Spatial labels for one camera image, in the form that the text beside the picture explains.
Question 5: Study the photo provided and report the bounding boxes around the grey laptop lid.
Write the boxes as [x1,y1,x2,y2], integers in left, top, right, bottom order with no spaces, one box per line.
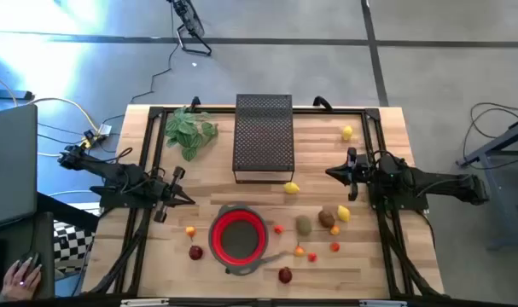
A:
[0,104,38,231]

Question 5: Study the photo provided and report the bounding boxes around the silver edge bracket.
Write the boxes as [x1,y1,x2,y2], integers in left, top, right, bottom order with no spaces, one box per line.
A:
[120,298,170,307]
[359,299,409,307]

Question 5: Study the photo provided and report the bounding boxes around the person's hand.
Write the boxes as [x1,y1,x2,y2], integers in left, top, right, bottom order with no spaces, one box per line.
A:
[0,258,43,302]

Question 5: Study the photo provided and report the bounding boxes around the black floor fan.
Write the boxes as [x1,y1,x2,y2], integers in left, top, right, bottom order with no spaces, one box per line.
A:
[167,0,213,57]

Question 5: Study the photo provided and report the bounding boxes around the black white checkerboard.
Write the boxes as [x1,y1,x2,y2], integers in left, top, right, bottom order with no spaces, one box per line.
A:
[52,220,96,275]

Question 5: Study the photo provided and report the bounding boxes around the red collapsible colander grey rim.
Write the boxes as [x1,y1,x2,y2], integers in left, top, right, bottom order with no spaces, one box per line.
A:
[207,203,270,276]

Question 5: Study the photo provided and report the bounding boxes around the black perforated metal shelf rack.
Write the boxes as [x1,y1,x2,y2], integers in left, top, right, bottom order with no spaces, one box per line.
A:
[231,93,296,185]

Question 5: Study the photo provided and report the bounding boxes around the black desk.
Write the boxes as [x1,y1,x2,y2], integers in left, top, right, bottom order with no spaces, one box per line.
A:
[0,191,100,302]

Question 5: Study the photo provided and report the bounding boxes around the pale yellow cable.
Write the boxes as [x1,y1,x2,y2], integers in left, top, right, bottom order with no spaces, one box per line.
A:
[0,70,101,158]

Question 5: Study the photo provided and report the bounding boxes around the green potted plant white pot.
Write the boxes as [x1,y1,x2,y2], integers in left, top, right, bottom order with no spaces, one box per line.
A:
[163,106,220,162]

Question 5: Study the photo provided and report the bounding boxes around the blue-grey metal table frame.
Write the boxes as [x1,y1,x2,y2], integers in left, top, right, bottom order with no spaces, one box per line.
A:
[456,117,518,252]

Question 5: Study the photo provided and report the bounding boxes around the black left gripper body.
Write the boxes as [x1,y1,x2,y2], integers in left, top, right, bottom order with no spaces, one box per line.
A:
[154,165,187,223]

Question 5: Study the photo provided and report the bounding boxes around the black floor cable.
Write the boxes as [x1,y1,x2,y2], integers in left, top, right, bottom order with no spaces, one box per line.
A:
[101,2,178,125]

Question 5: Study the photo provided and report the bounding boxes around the black-handled serrated knife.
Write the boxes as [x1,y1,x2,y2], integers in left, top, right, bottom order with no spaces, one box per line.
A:
[224,252,290,277]

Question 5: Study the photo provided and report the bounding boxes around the green kiwi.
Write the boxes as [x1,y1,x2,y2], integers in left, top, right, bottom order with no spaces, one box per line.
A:
[295,215,313,237]

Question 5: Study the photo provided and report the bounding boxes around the brown kiwi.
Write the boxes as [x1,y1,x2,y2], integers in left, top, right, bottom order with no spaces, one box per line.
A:
[317,210,336,229]

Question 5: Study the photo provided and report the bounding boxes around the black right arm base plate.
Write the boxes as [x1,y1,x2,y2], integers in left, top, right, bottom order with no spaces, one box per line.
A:
[369,187,430,211]

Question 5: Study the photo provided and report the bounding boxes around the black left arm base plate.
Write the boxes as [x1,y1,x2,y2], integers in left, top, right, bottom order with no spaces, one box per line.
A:
[90,185,157,210]

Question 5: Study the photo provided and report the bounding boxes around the black aluminium table frame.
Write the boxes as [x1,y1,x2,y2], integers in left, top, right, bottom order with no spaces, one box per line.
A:
[82,105,446,299]

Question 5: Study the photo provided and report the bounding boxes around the black looped floor cables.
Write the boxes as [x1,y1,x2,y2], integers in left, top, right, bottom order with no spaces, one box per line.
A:
[462,101,518,172]

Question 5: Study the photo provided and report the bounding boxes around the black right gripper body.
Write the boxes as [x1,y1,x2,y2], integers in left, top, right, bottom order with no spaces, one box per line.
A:
[346,147,373,202]

